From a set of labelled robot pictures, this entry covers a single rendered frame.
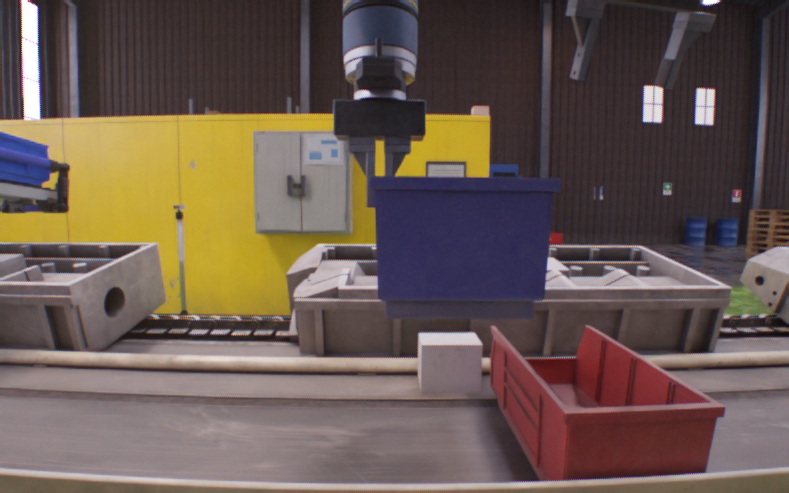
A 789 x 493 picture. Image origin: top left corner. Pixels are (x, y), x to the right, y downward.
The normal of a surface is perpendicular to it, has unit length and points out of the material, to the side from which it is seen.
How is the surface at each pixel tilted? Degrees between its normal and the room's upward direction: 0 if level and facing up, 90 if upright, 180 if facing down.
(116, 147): 90
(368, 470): 0
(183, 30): 90
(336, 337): 100
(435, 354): 90
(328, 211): 90
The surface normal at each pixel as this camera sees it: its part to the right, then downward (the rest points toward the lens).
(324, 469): 0.00, -1.00
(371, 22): -0.23, 0.10
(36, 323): 0.01, 0.27
